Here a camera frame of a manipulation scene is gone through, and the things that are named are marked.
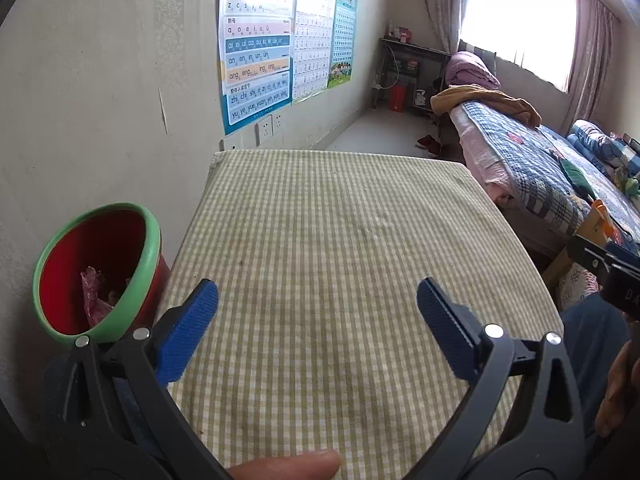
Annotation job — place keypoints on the pink box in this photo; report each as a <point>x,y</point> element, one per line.
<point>402,34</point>

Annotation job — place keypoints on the mustard yellow blanket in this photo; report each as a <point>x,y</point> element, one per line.
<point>480,102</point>

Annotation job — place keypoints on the dark metal shelf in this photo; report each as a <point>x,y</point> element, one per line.
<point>425,60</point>

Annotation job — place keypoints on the blue letter wall poster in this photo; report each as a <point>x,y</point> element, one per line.
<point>257,45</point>

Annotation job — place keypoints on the bed with patchwork quilt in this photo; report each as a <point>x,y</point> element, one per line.
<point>525,165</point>

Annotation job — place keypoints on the red box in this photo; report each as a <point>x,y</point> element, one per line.
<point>398,98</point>

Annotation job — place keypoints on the small white appliance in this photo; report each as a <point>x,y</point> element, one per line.
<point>421,97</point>

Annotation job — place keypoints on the pale patterned curtain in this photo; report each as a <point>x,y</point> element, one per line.
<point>442,0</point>
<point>592,70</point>

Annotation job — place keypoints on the bright window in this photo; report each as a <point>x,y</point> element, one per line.
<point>520,15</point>

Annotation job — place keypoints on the teal grid wall poster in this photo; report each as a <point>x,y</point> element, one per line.
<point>344,35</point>

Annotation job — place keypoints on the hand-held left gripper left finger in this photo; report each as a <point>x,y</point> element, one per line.
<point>192,332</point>

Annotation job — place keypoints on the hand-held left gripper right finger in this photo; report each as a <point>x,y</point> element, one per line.
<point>445,330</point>

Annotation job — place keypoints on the blue floral bedding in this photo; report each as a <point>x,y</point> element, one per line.
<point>597,140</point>

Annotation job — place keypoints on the pink plastic bag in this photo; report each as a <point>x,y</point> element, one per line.
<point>100,300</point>

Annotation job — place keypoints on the small white wall plate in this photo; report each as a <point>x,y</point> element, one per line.
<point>232,141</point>

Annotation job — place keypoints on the red bin with green rim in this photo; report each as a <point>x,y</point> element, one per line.
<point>70,260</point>

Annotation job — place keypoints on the green cloth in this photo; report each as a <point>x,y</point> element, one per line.
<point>577,177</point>

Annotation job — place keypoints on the dark red shoe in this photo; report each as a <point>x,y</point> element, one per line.
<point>425,141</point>
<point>434,148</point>

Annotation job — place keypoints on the wooden chair frame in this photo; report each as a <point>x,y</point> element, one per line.
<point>575,250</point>

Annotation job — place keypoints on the pink folded blanket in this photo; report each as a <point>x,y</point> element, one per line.
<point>470,70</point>

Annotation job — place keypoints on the person's right hand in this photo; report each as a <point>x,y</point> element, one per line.
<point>620,395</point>

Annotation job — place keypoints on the white grid wall poster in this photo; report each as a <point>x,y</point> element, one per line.
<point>312,40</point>

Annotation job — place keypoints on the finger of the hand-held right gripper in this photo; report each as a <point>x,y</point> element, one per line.
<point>625,251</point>
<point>587,255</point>

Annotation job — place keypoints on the white wall socket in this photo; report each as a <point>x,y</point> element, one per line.
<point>263,130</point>
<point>276,124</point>

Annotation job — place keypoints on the person's left hand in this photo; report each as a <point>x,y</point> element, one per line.
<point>295,466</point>

